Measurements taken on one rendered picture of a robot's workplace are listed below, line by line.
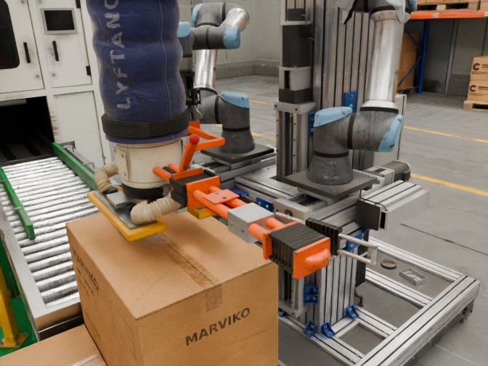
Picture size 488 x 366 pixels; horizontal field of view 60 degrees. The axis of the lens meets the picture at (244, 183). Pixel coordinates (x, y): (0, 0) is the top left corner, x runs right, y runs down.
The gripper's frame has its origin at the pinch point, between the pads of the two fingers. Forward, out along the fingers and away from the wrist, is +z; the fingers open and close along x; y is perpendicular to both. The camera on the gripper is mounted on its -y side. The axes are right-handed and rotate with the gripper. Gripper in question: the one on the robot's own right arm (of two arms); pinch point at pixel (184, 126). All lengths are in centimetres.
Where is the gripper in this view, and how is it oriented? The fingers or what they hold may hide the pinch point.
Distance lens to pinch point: 156.0
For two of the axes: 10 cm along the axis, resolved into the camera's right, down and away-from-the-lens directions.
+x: 8.1, -2.3, 5.3
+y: 5.8, 2.7, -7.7
